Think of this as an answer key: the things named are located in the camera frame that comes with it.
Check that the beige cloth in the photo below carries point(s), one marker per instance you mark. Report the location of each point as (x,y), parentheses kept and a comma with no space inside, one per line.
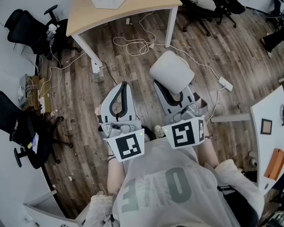
(202,0)

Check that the person's left hand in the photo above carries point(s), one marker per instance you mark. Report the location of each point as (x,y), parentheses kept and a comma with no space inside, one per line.
(98,110)

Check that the black wristband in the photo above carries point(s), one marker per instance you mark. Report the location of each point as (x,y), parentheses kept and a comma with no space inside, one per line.
(111,158)

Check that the white curved desk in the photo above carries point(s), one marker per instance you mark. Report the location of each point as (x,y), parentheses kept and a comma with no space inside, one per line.
(265,145)

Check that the grey cup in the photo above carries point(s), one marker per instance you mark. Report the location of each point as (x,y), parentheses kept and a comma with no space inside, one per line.
(171,71)

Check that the black shoulder bag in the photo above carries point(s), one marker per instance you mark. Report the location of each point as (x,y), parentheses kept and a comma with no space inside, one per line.
(241,207)

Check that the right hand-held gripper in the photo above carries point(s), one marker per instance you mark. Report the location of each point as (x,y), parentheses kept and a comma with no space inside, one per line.
(183,133)

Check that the black square frame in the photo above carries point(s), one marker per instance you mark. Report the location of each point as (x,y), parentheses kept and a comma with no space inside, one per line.
(266,126)

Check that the white power strip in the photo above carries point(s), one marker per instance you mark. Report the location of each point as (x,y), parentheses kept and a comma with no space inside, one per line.
(41,105)
(225,83)

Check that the person's shoe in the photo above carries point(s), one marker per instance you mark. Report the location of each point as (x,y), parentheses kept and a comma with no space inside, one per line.
(159,131)

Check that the person's left forearm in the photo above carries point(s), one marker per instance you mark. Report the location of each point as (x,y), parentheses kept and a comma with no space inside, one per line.
(114,176)

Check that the orange box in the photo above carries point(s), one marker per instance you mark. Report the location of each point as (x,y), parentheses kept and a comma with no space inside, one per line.
(274,164)

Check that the person's white printed shirt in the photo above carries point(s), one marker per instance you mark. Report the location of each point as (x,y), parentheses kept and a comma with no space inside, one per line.
(156,164)

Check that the person's right forearm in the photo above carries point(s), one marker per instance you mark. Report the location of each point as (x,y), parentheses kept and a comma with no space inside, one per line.
(208,152)

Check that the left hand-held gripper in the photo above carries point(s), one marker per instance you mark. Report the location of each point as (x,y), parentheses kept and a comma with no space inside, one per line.
(127,148)

